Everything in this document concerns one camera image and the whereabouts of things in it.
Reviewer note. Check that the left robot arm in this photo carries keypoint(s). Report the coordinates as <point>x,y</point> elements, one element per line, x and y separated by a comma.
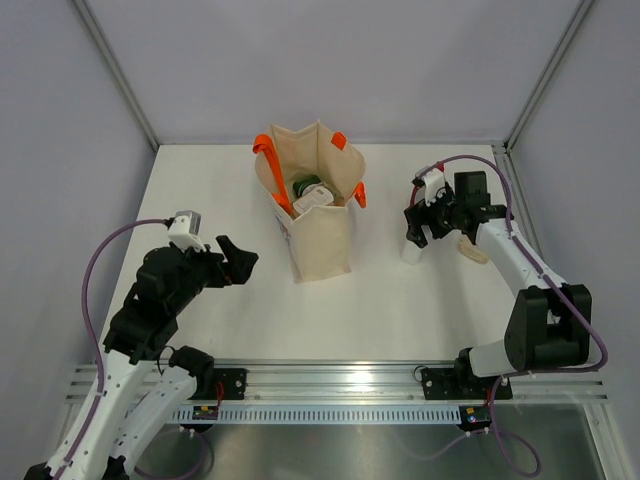
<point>111,432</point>

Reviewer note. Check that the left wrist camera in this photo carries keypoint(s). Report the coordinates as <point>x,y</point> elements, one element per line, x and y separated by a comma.
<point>183,231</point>

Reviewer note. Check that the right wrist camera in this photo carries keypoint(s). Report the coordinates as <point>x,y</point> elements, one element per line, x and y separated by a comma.
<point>429,184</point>

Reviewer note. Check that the white bottle grey cap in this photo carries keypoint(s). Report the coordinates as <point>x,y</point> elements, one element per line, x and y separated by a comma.
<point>411,253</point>

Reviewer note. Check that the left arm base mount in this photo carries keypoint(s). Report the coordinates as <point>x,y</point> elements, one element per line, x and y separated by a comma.
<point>221,383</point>

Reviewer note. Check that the canvas bag orange handles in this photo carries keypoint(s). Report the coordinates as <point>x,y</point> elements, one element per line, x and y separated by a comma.
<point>319,241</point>

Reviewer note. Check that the right aluminium frame post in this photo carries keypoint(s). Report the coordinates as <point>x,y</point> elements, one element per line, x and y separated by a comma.
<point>550,70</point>

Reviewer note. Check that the green dish soap bottle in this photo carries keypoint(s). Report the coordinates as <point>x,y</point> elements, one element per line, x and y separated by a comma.
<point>303,186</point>

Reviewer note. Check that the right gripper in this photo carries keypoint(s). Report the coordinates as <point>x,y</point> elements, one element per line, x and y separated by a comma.
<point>420,213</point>

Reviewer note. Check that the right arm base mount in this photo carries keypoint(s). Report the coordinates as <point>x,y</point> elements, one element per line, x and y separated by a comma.
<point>447,384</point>

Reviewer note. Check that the left aluminium frame post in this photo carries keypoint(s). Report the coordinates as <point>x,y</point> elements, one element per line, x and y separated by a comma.
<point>103,48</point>

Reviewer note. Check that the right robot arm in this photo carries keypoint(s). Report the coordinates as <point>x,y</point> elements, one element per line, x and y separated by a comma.
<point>547,328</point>

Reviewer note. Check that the white slotted cable duct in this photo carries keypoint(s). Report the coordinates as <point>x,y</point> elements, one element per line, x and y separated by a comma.
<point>318,415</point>

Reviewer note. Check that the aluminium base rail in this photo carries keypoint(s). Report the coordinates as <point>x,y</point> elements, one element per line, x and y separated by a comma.
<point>391,383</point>

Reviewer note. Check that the red dish soap bottle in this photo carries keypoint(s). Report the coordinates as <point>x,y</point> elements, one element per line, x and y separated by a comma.
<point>441,193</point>

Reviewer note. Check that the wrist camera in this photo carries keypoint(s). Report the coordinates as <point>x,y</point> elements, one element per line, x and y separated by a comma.
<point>429,184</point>
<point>183,231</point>

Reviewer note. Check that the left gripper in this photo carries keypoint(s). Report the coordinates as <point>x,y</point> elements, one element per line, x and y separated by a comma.
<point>240,261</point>

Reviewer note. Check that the aluminium frame post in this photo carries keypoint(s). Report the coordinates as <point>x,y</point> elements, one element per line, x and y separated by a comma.
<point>550,70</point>
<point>103,48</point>

